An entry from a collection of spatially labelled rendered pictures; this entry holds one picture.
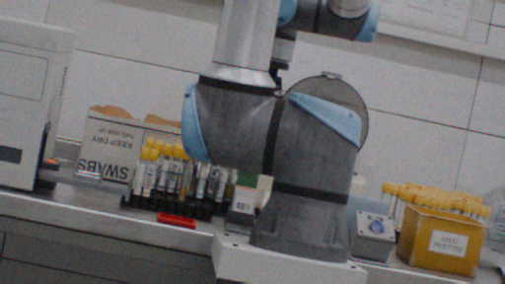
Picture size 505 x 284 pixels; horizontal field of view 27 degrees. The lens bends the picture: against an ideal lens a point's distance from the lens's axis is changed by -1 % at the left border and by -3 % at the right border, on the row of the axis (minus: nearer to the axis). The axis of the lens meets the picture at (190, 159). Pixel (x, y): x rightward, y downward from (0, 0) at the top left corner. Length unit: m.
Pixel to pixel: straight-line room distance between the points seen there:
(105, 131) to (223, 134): 0.66
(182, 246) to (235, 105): 0.39
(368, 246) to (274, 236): 0.40
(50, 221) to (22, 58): 0.29
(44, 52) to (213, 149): 0.45
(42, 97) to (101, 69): 0.64
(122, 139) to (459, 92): 0.87
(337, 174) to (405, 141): 1.04
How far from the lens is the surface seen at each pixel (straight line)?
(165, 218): 1.93
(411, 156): 2.60
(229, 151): 1.57
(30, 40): 1.90
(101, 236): 1.90
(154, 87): 2.52
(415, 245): 1.99
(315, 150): 1.55
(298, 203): 1.55
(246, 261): 1.49
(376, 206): 2.06
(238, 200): 1.96
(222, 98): 1.56
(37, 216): 1.88
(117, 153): 2.19
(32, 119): 1.90
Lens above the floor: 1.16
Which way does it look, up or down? 5 degrees down
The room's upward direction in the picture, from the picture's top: 11 degrees clockwise
